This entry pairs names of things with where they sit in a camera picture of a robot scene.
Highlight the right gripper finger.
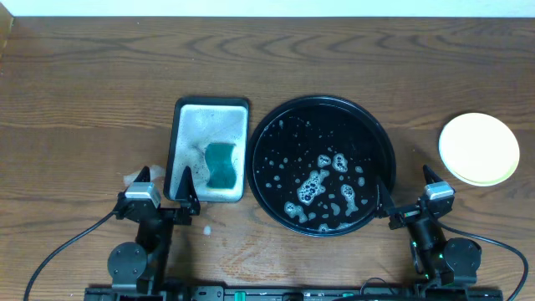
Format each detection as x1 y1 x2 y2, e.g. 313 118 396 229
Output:
422 165 442 184
375 176 395 218

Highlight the green yellow sponge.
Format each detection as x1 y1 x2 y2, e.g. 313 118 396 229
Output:
205 143 237 190

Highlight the yellow plate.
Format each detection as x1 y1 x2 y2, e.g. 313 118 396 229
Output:
438 113 520 180

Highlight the light blue plate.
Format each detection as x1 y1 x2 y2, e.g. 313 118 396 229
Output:
445 164 517 187

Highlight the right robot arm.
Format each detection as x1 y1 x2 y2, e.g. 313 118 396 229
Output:
376 166 482 287

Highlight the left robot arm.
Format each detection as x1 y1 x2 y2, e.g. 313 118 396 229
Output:
108 166 200 295

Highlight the rectangular metal soap tray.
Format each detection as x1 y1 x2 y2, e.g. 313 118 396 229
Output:
164 96 249 202

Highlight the black round serving tray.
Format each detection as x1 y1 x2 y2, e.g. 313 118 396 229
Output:
246 95 396 237

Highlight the white foam blob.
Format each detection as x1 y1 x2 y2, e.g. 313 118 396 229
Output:
123 165 166 186

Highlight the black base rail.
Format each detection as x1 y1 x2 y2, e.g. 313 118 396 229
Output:
84 286 503 301

